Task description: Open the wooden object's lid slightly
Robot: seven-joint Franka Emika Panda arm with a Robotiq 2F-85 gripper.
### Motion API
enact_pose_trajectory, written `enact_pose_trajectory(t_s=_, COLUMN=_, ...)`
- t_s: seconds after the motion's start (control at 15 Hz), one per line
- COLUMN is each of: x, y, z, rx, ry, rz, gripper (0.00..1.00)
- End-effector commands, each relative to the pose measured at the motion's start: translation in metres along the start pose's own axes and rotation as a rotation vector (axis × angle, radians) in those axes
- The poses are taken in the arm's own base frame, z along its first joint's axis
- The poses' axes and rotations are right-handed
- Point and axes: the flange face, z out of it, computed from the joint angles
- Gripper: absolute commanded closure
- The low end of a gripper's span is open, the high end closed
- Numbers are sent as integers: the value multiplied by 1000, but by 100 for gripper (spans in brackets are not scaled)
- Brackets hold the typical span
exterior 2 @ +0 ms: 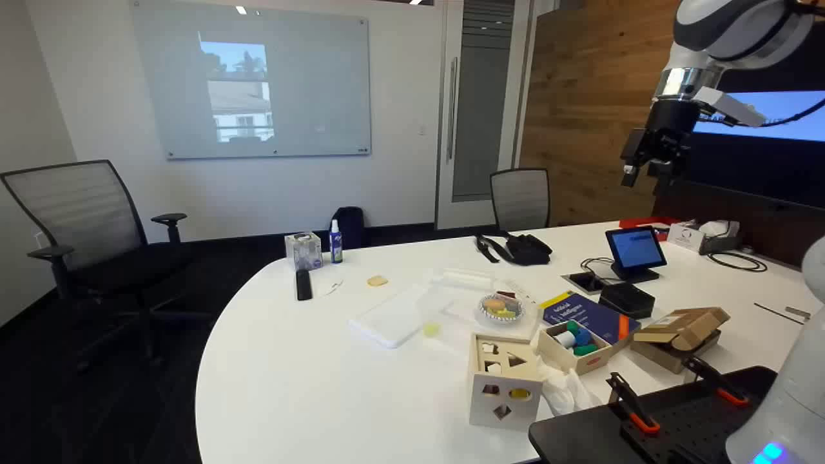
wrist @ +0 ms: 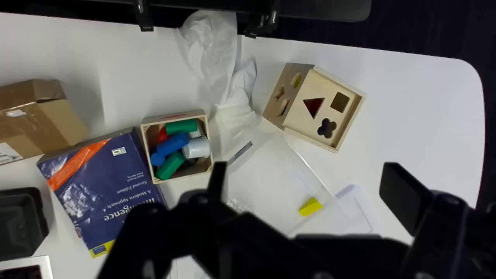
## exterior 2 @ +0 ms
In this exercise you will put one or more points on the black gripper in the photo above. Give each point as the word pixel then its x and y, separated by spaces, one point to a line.
pixel 669 131

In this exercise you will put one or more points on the wooden shape sorter lid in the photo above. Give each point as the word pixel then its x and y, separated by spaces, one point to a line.
pixel 509 357

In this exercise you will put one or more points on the flat red object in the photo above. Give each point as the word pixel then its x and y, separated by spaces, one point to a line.
pixel 643 223

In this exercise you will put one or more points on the open brown cardboard box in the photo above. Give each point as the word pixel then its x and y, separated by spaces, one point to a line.
pixel 684 330

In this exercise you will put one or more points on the black tablet on stand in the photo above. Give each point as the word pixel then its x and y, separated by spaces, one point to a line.
pixel 634 248

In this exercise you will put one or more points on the flat black square pad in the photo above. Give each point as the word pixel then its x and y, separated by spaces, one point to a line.
pixel 584 281

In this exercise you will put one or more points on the flat black box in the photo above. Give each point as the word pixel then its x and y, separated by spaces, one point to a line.
pixel 626 299

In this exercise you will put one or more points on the grey mesh office chair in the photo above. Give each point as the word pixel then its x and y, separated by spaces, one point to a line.
pixel 519 199

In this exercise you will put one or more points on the white door with glass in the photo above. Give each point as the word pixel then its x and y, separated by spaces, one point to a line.
pixel 486 103

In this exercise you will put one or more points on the cardboard box of coloured blocks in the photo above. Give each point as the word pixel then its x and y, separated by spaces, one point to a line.
pixel 584 347

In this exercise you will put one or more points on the thin dark pen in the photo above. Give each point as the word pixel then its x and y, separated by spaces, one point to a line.
pixel 777 312

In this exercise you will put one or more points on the clear bowl with food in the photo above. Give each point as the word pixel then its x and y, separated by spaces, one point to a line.
pixel 501 308

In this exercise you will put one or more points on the black orange clamp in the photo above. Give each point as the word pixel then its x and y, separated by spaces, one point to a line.
pixel 715 384
pixel 633 402

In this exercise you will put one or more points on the crumpled clear plastic bag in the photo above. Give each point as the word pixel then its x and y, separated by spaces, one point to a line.
pixel 567 390

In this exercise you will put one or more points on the small yellow-green sticky note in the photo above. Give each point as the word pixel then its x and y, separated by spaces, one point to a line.
pixel 431 328

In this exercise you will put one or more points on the wooden shape sorter box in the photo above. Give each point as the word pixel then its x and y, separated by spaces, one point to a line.
pixel 503 402

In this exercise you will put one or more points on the black mounting board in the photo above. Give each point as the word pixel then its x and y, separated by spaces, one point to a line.
pixel 584 440

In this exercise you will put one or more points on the small round yellow disc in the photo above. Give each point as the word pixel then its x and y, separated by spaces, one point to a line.
pixel 376 281

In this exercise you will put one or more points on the white paper napkin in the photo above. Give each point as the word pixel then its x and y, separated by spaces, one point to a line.
pixel 391 317

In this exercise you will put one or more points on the black backpack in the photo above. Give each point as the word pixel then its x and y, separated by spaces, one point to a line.
pixel 348 225

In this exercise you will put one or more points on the blue spray bottle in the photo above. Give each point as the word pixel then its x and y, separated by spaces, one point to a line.
pixel 335 245

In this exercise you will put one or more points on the clear plastic container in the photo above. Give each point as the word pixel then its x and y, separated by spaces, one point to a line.
pixel 302 250

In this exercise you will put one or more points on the black remote control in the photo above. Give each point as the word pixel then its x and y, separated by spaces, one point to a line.
pixel 302 284

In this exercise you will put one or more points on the glass whiteboard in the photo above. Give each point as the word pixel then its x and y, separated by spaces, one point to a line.
pixel 293 85

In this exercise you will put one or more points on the black mesh office chair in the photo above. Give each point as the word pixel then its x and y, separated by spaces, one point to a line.
pixel 86 216

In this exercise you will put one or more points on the large wall television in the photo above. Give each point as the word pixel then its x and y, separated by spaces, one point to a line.
pixel 764 163

